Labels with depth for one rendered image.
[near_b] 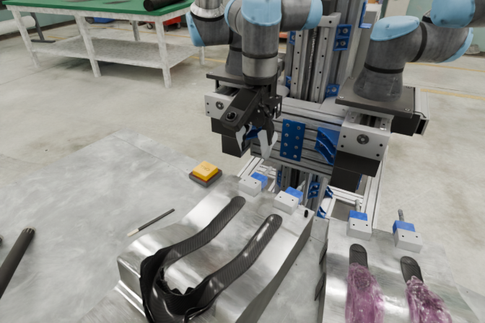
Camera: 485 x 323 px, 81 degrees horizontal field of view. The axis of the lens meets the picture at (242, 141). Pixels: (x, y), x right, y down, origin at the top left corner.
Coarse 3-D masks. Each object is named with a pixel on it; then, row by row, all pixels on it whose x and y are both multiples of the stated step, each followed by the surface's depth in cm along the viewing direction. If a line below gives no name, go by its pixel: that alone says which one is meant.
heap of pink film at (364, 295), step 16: (352, 272) 57; (368, 272) 56; (352, 288) 51; (368, 288) 52; (416, 288) 54; (352, 304) 50; (368, 304) 49; (384, 304) 51; (416, 304) 50; (432, 304) 49; (352, 320) 48; (368, 320) 48; (416, 320) 47; (432, 320) 47; (448, 320) 48
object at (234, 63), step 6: (234, 48) 105; (240, 48) 104; (228, 54) 110; (234, 54) 106; (240, 54) 105; (228, 60) 111; (234, 60) 107; (240, 60) 106; (228, 66) 109; (234, 66) 107; (240, 66) 106; (228, 72) 110; (234, 72) 108; (240, 72) 107
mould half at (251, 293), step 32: (224, 192) 77; (192, 224) 68; (256, 224) 68; (288, 224) 67; (128, 256) 56; (192, 256) 57; (224, 256) 60; (288, 256) 62; (128, 288) 57; (256, 288) 53; (96, 320) 53; (128, 320) 53; (192, 320) 46; (224, 320) 46; (256, 320) 57
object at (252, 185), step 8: (272, 168) 85; (248, 176) 78; (256, 176) 80; (264, 176) 80; (240, 184) 76; (248, 184) 75; (256, 184) 75; (264, 184) 79; (248, 192) 76; (256, 192) 76
